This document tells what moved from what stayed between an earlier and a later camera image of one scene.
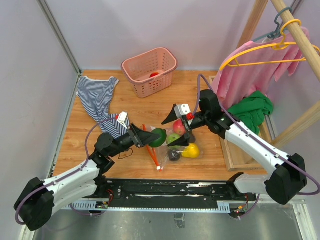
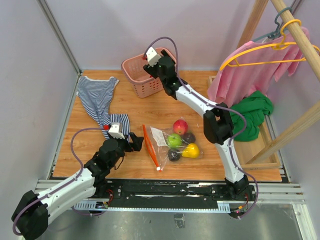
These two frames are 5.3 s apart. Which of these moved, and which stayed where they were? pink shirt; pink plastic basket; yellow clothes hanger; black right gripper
Moved: black right gripper
Stayed: pink shirt; pink plastic basket; yellow clothes hanger
